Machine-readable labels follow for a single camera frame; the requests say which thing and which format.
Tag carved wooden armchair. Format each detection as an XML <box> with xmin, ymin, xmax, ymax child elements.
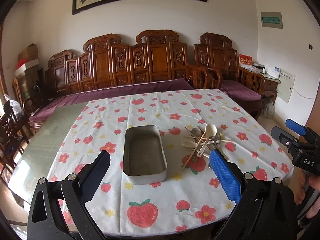
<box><xmin>194</xmin><ymin>33</ymin><xmax>265</xmax><ymax>119</ymax></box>

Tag wooden side table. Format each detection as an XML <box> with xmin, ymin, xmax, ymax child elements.
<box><xmin>261</xmin><ymin>77</ymin><xmax>280</xmax><ymax>103</ymax></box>

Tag stacked cardboard boxes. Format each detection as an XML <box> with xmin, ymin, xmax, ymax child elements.
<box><xmin>12</xmin><ymin>43</ymin><xmax>43</xmax><ymax>104</ymax></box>

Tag red calendar card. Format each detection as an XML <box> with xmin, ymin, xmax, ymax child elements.
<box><xmin>239</xmin><ymin>54</ymin><xmax>253</xmax><ymax>67</ymax></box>

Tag light bamboo chopstick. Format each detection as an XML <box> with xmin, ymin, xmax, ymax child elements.
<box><xmin>183</xmin><ymin>136</ymin><xmax>232</xmax><ymax>142</ymax></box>
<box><xmin>182</xmin><ymin>138</ymin><xmax>202</xmax><ymax>169</ymax></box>

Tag rectangular metal tin box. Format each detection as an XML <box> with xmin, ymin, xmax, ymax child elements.
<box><xmin>123</xmin><ymin>125</ymin><xmax>168</xmax><ymax>185</ymax></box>

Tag person's right hand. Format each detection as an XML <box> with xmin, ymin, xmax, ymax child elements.
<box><xmin>294</xmin><ymin>169</ymin><xmax>319</xmax><ymax>219</ymax></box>

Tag large cream plastic spoon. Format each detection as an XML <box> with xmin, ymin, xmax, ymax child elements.
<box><xmin>197</xmin><ymin>124</ymin><xmax>217</xmax><ymax>158</ymax></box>

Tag long carved wooden sofa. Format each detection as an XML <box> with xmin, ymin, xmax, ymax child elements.
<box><xmin>45</xmin><ymin>30</ymin><xmax>201</xmax><ymax>96</ymax></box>

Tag grey wall electrical panel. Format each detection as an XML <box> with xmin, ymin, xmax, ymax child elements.
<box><xmin>260</xmin><ymin>12</ymin><xmax>283</xmax><ymax>29</ymax></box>

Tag metal fork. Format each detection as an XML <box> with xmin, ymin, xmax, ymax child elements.
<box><xmin>207</xmin><ymin>132</ymin><xmax>222</xmax><ymax>148</ymax></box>

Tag metal spoon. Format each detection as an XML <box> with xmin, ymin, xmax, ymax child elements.
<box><xmin>191</xmin><ymin>127</ymin><xmax>203</xmax><ymax>138</ymax></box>

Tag strawberry flower print tablecloth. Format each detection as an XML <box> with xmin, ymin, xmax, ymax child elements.
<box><xmin>47</xmin><ymin>89</ymin><xmax>293</xmax><ymax>237</ymax></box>

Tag white wall distribution box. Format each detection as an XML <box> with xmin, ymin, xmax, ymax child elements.
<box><xmin>277</xmin><ymin>69</ymin><xmax>296</xmax><ymax>103</ymax></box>

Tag dark wooden chair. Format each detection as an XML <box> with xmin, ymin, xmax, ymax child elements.
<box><xmin>1</xmin><ymin>100</ymin><xmax>32</xmax><ymax>174</ymax></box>

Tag small cream plastic spoon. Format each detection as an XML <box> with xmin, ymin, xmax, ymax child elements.
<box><xmin>181</xmin><ymin>140</ymin><xmax>210</xmax><ymax>158</ymax></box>

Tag purple armchair cushion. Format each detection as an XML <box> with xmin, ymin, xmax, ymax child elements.
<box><xmin>220</xmin><ymin>80</ymin><xmax>261</xmax><ymax>101</ymax></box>

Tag dark wooden chopstick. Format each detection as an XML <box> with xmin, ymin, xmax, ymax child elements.
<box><xmin>185</xmin><ymin>127</ymin><xmax>200</xmax><ymax>139</ymax></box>

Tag white box on side table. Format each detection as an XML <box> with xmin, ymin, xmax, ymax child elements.
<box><xmin>265</xmin><ymin>66</ymin><xmax>281</xmax><ymax>79</ymax></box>

